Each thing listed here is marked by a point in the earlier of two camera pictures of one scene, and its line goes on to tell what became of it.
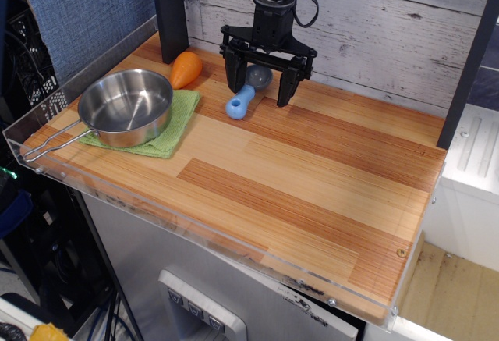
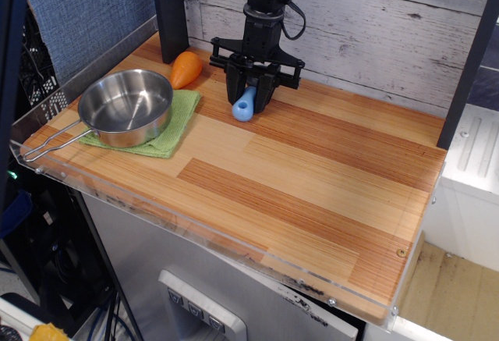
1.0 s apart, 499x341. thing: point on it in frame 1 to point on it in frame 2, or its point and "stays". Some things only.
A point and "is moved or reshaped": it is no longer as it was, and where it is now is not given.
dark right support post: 484,33 stays
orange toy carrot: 186,68 stays
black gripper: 270,44 to 261,59
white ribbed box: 464,218 stays
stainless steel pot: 123,108 stays
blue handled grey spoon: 259,76 is moved or reshaped
